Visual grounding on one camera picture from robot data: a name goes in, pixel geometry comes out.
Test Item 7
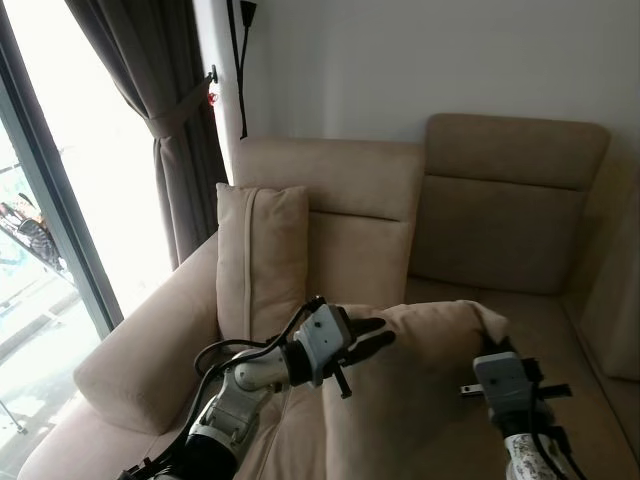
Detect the plain beige pillow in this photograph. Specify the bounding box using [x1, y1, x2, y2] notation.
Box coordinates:
[322, 299, 513, 480]

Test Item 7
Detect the beige pillow with piped seam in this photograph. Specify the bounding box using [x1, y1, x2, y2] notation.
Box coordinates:
[216, 183, 311, 343]

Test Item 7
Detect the beige fabric sofa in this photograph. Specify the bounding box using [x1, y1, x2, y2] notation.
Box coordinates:
[18, 112, 640, 480]

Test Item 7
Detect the grey-brown curtain tieback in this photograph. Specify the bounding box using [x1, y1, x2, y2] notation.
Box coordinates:
[148, 75, 216, 141]

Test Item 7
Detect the black lamp with thin pole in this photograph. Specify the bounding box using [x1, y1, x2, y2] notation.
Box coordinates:
[228, 0, 258, 141]

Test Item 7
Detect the grey-brown curtain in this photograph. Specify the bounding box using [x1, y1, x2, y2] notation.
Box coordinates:
[65, 0, 231, 271]

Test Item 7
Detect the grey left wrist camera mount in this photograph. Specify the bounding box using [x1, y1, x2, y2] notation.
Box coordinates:
[296, 305, 351, 387]

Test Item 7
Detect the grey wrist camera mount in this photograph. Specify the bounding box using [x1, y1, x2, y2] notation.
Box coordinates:
[296, 305, 351, 387]
[472, 352, 527, 407]

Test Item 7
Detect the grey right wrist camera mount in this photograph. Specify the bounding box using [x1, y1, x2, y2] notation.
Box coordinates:
[472, 352, 527, 407]

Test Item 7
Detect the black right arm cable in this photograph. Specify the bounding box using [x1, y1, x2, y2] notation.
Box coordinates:
[520, 425, 589, 480]

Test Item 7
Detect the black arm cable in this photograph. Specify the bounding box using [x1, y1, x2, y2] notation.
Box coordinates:
[190, 296, 326, 441]
[520, 425, 589, 480]

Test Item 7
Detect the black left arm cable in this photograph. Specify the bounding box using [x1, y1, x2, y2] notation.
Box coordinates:
[190, 296, 326, 441]

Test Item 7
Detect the glass window dark frame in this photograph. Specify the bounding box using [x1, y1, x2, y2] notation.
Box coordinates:
[0, 0, 181, 451]

